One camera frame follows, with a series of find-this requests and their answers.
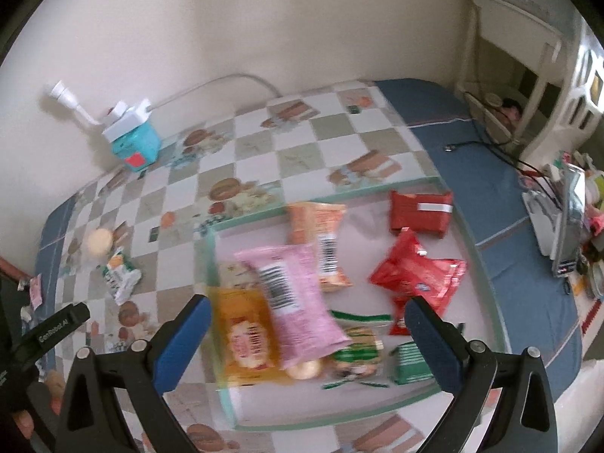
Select red nice snack packet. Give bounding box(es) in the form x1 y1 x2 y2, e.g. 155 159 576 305
368 227 468 336

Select teal shallow tray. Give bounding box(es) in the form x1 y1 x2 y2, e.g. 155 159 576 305
205 185 511 431

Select teal toy box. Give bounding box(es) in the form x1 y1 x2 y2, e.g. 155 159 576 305
111 121 162 172

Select person's left hand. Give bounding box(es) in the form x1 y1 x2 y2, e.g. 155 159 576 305
12 369 66 440

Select pink snack packet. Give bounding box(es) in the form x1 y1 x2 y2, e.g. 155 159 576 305
234 244 350 369

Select yellow orange snack packet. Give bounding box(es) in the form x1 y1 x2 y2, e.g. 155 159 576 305
210 287 292 388

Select wrapped round cream bun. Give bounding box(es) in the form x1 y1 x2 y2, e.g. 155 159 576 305
84 228 114 259

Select white peach pastry packet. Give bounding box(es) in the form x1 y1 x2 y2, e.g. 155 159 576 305
218 261 257 290

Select white power strip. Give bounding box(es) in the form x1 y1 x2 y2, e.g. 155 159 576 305
101 98 151 143

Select small pink candy packet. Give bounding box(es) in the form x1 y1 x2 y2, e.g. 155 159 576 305
17 274 43 310

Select smartphone on stand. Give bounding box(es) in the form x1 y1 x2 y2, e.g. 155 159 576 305
552 164 586 278

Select white plug adapter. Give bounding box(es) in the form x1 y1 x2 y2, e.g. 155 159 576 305
47 81 101 126

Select green white walnut packet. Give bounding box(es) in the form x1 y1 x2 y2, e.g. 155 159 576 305
101 247 142 306

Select white shelf furniture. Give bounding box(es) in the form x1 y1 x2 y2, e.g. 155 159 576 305
455 0 603 166

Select white power cable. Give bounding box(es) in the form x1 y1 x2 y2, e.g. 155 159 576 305
147 72 285 109

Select white phone stand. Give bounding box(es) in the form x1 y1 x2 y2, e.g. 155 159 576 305
522 190 561 260

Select cluttered desk items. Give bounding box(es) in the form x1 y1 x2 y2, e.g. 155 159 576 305
571 150 603 300

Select checkered tablecloth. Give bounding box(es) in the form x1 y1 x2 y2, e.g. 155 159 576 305
32 78 587 453

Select beige orange snack packet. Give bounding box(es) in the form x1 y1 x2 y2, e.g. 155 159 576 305
288 202 352 293

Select clear green rice cracker packet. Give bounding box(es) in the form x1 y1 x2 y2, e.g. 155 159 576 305
322 310 392 391

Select dark green snack packet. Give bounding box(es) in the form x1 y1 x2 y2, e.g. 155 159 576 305
390 342 433 385

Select black cable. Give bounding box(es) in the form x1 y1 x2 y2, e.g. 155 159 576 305
443 93 567 190

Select red brown snack packet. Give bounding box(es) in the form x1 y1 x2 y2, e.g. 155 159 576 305
389 190 453 238

